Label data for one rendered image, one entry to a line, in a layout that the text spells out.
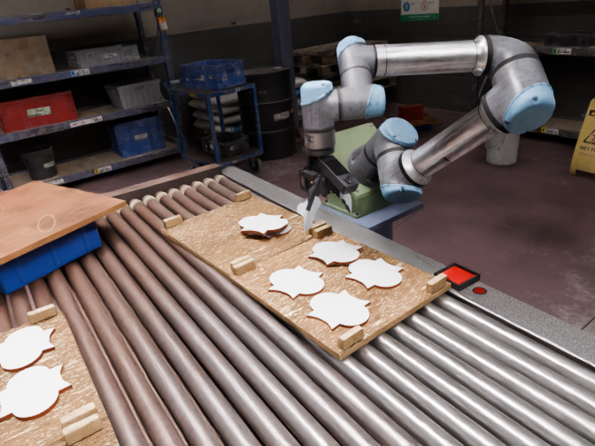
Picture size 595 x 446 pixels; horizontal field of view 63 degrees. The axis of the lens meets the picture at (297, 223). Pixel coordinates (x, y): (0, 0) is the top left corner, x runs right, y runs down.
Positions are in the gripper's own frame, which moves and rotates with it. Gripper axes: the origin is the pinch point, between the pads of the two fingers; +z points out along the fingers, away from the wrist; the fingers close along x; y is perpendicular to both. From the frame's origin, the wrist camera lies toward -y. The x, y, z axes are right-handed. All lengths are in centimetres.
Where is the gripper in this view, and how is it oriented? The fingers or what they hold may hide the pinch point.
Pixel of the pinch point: (330, 223)
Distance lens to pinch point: 125.5
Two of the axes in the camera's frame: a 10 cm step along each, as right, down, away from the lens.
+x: -8.0, 3.2, -5.1
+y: -6.0, -3.0, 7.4
